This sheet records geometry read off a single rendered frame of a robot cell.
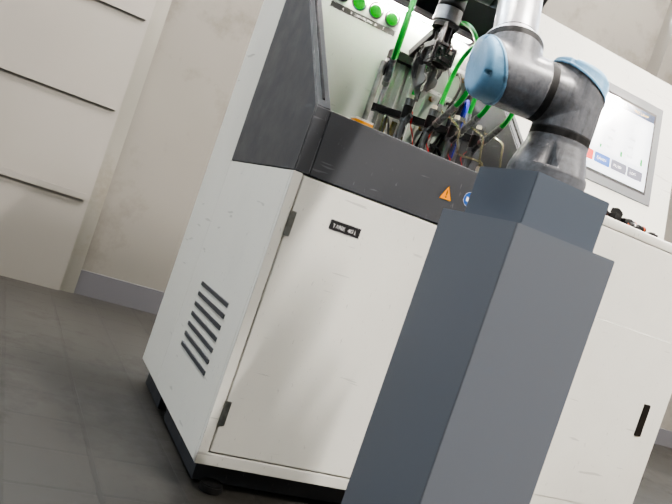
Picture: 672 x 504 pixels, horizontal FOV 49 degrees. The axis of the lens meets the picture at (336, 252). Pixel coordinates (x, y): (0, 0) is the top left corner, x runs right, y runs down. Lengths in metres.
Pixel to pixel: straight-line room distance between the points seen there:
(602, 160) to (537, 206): 1.20
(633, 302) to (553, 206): 1.00
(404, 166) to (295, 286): 0.40
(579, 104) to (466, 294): 0.41
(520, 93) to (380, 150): 0.50
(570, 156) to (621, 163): 1.19
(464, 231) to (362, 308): 0.51
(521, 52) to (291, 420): 1.00
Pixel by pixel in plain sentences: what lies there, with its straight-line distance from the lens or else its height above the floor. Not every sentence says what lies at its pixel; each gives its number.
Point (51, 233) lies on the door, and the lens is 3.73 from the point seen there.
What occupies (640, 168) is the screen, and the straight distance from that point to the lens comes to 2.67.
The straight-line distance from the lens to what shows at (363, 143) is 1.78.
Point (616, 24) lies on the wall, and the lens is 5.21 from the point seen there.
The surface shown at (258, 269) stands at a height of 0.54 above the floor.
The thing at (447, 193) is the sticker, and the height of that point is 0.87.
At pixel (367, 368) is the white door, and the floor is 0.39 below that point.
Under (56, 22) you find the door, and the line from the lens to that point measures 3.73.
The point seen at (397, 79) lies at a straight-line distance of 2.40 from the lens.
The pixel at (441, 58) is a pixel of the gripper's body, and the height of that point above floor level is 1.22.
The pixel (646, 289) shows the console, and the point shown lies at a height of 0.83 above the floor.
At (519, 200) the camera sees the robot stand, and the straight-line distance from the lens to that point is 1.36.
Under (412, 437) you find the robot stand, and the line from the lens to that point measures 1.39.
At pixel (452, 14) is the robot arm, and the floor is 1.34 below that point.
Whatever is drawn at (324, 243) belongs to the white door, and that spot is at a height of 0.65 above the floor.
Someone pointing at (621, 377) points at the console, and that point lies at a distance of 2.38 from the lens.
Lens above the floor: 0.68
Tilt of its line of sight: 1 degrees down
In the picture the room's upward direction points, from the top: 19 degrees clockwise
